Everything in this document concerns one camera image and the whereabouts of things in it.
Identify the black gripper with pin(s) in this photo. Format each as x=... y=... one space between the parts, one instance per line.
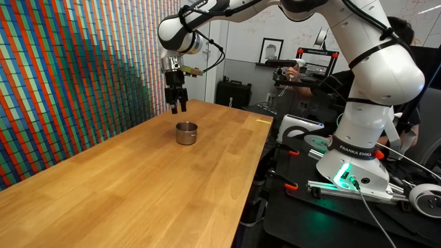
x=175 y=85

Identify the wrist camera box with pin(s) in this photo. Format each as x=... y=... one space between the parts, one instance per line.
x=192 y=71

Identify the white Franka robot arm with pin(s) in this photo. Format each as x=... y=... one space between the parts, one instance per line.
x=386 y=78

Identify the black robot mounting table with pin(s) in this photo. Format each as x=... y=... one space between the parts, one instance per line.
x=303 y=221

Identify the framed portrait picture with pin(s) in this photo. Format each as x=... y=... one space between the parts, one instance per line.
x=270 y=50

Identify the white round device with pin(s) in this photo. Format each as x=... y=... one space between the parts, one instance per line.
x=427 y=200

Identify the black hard case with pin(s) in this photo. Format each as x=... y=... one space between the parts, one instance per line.
x=233 y=94

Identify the small silver metal pot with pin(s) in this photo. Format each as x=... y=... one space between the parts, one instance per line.
x=186 y=134

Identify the black frame with orange corners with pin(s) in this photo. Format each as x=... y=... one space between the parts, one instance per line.
x=317 y=57

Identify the white grey control box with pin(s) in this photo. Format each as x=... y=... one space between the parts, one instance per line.
x=298 y=125

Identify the yellow tape strip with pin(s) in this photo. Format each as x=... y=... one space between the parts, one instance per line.
x=263 y=122

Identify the silver aluminium rail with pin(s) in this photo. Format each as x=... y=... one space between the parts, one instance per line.
x=321 y=187

